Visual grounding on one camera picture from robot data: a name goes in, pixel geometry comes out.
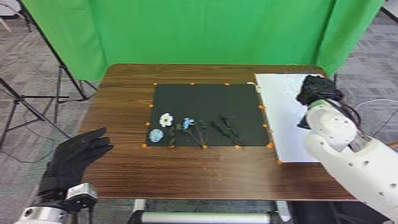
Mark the pale grey bar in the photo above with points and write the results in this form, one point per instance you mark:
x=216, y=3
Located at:
x=205, y=218

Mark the black backdrop stand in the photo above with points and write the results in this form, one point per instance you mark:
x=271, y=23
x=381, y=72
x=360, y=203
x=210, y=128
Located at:
x=59, y=63

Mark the black tripod stand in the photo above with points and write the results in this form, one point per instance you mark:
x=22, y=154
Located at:
x=27, y=106

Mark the white flower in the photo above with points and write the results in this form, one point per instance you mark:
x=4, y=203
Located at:
x=166, y=119

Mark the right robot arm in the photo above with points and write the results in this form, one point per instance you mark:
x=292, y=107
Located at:
x=356, y=160

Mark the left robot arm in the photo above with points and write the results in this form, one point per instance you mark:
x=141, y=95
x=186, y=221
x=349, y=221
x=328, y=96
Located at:
x=56, y=208

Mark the pale blue flower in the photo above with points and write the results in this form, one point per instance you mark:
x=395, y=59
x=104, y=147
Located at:
x=157, y=135

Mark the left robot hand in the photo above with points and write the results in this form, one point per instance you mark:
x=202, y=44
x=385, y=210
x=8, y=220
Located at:
x=74, y=160

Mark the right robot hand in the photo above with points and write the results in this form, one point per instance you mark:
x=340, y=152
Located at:
x=319, y=88

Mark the dark mat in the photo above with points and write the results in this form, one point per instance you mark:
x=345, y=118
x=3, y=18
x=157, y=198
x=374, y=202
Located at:
x=207, y=103

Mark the white sheet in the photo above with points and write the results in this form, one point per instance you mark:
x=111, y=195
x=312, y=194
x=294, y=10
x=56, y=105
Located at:
x=285, y=110

